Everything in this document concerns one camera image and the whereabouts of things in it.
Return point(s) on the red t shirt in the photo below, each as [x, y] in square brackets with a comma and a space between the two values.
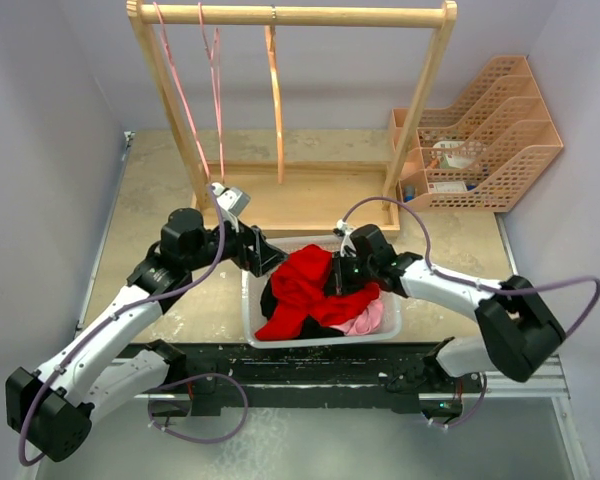
[298, 284]

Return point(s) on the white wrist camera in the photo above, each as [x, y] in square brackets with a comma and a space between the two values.
[343, 231]
[232, 201]

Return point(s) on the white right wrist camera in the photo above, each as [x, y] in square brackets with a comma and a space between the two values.
[343, 231]

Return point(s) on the aluminium rail frame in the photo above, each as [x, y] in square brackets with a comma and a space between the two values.
[341, 376]

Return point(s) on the grey and blue tube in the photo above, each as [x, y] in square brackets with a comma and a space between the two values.
[409, 193]

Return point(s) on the peach plastic file organizer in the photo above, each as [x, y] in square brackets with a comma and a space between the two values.
[497, 137]

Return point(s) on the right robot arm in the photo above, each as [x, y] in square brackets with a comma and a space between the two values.
[518, 331]

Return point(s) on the wooden hanger with metal hook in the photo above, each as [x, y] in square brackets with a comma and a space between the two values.
[270, 40]

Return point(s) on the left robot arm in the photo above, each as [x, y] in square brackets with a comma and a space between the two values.
[54, 407]

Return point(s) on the white box with red logo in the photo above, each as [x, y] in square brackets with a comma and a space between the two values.
[447, 187]

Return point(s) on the wooden clothes rack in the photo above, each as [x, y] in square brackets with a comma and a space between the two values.
[313, 193]

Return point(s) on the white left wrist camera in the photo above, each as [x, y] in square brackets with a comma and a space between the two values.
[232, 201]

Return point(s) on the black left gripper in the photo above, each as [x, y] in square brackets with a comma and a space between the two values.
[262, 255]

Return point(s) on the pink t shirt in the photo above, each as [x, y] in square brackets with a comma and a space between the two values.
[366, 323]

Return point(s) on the black t shirt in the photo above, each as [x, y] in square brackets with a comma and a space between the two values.
[310, 328]

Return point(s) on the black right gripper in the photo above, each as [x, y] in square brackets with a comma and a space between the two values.
[337, 283]

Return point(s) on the pink wire hanger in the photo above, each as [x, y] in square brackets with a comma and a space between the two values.
[212, 49]
[181, 92]

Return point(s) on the white plastic basket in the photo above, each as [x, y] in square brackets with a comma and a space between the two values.
[253, 320]

